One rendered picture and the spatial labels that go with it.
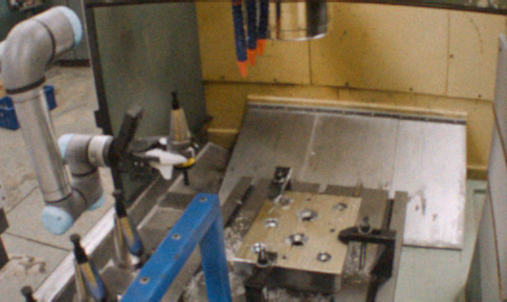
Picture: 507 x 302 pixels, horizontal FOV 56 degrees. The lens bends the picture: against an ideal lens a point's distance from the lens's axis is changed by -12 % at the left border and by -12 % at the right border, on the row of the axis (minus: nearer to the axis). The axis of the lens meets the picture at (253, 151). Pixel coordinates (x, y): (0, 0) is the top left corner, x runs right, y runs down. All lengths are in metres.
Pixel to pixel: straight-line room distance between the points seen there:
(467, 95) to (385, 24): 0.42
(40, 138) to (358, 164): 1.19
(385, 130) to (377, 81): 0.19
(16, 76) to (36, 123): 0.11
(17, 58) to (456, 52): 1.50
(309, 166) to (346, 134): 0.20
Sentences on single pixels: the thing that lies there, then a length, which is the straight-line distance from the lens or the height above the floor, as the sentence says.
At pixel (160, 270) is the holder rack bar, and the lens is 0.74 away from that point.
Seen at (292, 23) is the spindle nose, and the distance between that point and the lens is 0.89.
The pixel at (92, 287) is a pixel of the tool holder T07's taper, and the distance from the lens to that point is 0.69.
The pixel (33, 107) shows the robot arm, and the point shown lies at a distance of 1.13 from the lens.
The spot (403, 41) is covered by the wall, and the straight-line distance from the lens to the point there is 1.99.
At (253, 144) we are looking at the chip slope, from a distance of 2.06.
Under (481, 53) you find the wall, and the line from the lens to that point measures 2.01.
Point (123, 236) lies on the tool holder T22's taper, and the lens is 0.76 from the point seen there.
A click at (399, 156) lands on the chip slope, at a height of 0.78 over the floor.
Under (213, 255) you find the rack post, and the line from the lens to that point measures 0.93.
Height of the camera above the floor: 1.69
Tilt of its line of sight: 27 degrees down
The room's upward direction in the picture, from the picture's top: 4 degrees counter-clockwise
